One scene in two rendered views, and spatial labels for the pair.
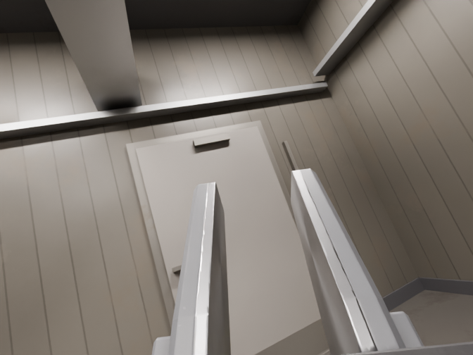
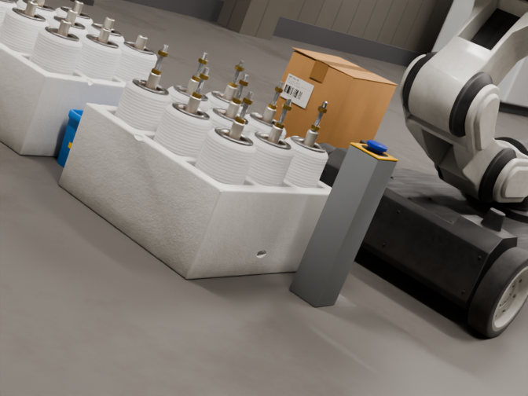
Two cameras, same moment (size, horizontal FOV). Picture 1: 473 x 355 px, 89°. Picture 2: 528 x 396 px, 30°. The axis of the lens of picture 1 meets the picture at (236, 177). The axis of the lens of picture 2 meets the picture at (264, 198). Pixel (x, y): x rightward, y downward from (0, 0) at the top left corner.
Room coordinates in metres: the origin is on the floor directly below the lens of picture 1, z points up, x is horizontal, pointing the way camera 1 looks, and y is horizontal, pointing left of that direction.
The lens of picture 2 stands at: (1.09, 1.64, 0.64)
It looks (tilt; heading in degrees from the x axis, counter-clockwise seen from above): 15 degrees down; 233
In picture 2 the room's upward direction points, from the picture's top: 22 degrees clockwise
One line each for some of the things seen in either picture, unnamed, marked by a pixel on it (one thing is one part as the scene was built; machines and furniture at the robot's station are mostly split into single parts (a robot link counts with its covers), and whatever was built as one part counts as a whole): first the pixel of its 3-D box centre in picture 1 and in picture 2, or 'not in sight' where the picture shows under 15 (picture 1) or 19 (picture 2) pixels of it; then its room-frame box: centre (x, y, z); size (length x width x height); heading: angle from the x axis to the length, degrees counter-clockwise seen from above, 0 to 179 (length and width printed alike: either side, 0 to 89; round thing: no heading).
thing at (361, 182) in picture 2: not in sight; (342, 226); (-0.14, 0.29, 0.16); 0.07 x 0.07 x 0.31; 18
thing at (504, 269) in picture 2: not in sight; (504, 292); (-0.58, 0.36, 0.10); 0.20 x 0.05 x 0.20; 20
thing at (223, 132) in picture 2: not in sight; (233, 137); (0.10, 0.19, 0.25); 0.08 x 0.08 x 0.01
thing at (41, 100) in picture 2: not in sight; (47, 88); (0.19, -0.47, 0.09); 0.39 x 0.39 x 0.18; 20
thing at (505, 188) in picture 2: not in sight; (485, 166); (-0.74, 0.02, 0.28); 0.21 x 0.20 x 0.13; 20
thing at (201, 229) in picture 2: not in sight; (202, 189); (0.02, 0.04, 0.09); 0.39 x 0.39 x 0.18; 18
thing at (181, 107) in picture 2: not in sight; (190, 111); (0.13, 0.08, 0.25); 0.08 x 0.08 x 0.01
